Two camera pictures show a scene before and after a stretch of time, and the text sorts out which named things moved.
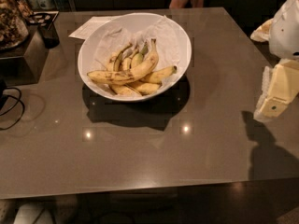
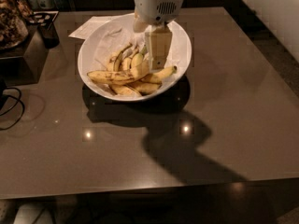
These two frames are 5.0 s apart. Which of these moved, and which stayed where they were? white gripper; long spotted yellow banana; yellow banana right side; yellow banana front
Moved: white gripper
Stayed: yellow banana right side; long spotted yellow banana; yellow banana front
